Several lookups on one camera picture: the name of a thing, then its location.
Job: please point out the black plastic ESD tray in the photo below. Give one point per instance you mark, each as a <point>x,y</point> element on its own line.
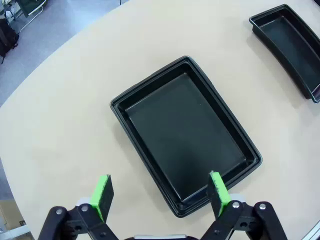
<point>287,45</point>
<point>180,130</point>

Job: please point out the black backpack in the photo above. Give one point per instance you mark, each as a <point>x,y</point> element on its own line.
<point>6,40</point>

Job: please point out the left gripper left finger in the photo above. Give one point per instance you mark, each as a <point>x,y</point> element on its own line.
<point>102,197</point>

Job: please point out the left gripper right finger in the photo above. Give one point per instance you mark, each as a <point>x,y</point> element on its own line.
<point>220,195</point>

